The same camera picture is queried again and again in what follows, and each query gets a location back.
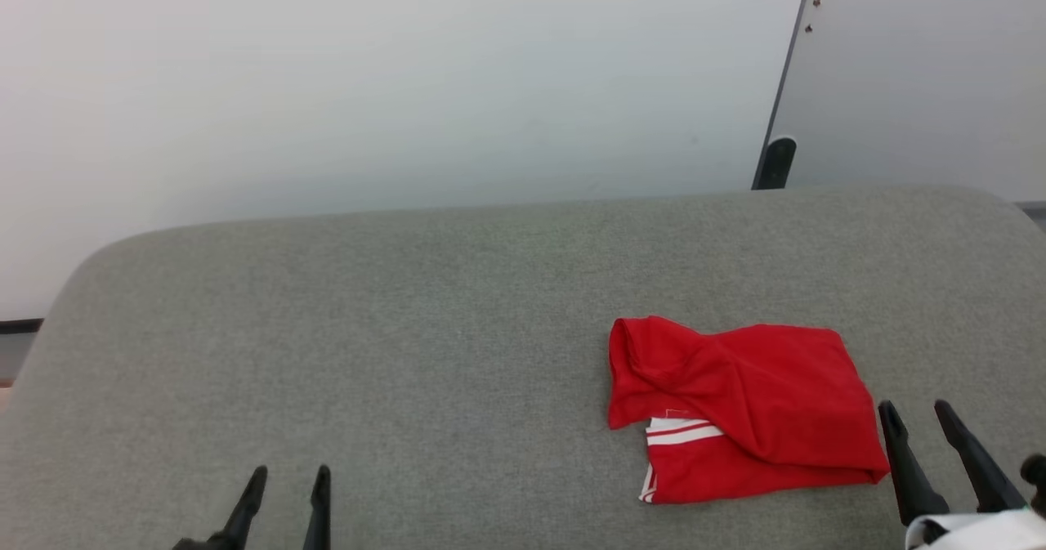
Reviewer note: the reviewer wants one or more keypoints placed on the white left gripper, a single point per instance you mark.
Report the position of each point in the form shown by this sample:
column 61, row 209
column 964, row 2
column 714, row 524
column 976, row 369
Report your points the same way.
column 200, row 544

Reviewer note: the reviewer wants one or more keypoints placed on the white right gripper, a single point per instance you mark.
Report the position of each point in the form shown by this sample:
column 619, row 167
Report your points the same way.
column 981, row 534

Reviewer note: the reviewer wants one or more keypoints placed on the red shirt with white stripes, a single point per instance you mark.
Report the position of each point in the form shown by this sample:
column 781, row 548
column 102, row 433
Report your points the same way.
column 752, row 395

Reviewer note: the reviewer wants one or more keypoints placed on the grey fabric sofa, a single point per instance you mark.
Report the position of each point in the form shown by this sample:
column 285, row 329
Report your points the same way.
column 409, row 370

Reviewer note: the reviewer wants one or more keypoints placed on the black baseboard strip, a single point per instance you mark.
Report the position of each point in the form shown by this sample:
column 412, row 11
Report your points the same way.
column 20, row 326

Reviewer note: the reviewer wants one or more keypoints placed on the grey partition panel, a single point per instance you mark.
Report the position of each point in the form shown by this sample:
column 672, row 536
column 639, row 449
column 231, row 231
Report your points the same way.
column 923, row 76

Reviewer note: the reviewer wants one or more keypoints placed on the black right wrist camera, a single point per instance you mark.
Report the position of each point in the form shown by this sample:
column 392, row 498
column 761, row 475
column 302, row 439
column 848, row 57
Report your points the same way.
column 1035, row 480

